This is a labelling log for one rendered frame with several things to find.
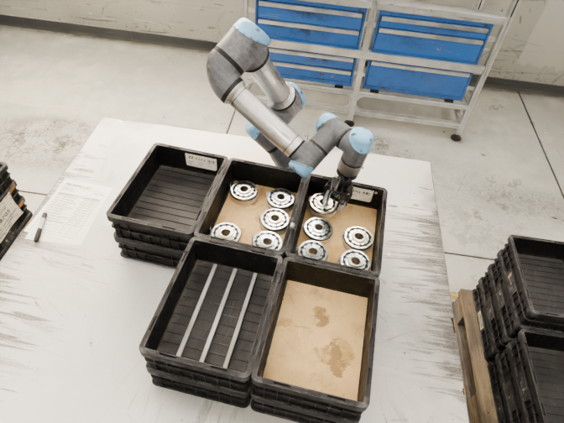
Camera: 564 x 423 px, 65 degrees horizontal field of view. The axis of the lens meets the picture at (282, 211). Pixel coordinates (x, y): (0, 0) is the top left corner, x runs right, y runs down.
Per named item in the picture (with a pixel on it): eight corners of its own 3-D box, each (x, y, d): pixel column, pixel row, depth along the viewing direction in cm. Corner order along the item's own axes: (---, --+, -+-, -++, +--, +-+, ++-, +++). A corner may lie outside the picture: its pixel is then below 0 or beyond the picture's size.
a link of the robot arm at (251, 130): (261, 148, 186) (237, 126, 180) (282, 123, 186) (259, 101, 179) (268, 154, 176) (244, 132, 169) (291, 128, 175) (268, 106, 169)
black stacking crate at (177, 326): (195, 258, 148) (192, 237, 140) (280, 278, 145) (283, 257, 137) (144, 370, 121) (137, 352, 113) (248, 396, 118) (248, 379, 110)
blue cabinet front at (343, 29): (253, 73, 325) (256, -6, 284) (351, 86, 322) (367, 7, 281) (253, 75, 323) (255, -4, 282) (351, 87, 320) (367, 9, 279)
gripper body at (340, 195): (325, 201, 150) (335, 176, 141) (328, 185, 156) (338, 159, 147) (346, 208, 150) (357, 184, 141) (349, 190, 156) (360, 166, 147)
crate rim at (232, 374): (192, 240, 141) (191, 235, 139) (283, 260, 138) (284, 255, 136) (138, 355, 114) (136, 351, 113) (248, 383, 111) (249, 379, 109)
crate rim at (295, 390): (283, 260, 138) (284, 255, 136) (378, 281, 135) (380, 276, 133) (249, 383, 111) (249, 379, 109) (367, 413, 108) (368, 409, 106)
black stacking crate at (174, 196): (159, 165, 178) (155, 143, 170) (229, 180, 175) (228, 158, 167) (112, 238, 151) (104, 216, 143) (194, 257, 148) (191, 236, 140)
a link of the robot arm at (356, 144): (360, 121, 137) (381, 137, 134) (349, 148, 145) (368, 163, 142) (344, 129, 133) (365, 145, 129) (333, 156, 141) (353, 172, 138)
